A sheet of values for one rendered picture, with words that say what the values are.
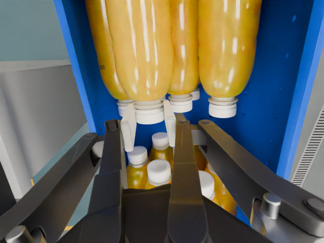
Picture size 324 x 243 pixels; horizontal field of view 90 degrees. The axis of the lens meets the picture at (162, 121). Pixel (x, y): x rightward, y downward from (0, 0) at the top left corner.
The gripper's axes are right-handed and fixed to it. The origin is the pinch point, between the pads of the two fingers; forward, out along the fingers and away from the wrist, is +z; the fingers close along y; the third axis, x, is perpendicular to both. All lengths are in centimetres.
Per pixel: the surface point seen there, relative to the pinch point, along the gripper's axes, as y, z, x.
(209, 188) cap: 6.7, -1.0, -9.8
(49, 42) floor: -68, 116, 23
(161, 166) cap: 0.9, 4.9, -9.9
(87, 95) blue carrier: -7.6, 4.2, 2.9
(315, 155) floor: 163, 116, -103
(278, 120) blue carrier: 18.4, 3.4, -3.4
